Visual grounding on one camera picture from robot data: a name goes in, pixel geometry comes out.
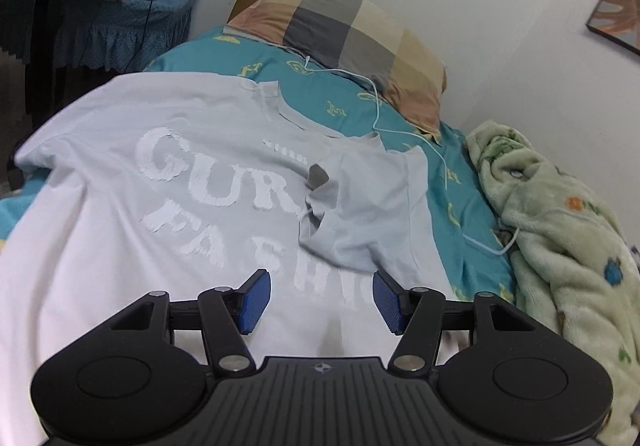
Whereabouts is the white printed t-shirt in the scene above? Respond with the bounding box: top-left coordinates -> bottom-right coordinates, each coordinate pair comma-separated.
0,71 -> 471,446

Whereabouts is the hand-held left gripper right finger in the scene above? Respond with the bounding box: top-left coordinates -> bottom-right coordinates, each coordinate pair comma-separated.
372,269 -> 538,375

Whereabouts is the wooden table with black legs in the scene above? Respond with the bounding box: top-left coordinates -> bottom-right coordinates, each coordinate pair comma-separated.
0,0 -> 83,149

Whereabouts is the leaf wall picture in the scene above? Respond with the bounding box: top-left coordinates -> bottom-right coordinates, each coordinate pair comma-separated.
586,0 -> 640,53

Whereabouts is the teal printed bed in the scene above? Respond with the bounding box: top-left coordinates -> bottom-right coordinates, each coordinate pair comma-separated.
0,25 -> 518,309

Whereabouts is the white charging cable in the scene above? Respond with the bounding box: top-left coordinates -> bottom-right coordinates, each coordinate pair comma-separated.
287,55 -> 524,257

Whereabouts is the pale green fleece blanket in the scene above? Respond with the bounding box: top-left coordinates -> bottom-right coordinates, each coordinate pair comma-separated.
464,120 -> 640,446

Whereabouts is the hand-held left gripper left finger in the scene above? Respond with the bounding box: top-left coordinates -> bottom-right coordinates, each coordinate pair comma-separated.
107,268 -> 272,375

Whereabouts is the checked pillow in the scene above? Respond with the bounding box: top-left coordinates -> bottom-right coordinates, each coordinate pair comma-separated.
223,0 -> 447,143

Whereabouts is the blue covered chair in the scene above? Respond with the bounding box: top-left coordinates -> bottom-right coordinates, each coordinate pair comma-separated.
0,0 -> 227,77

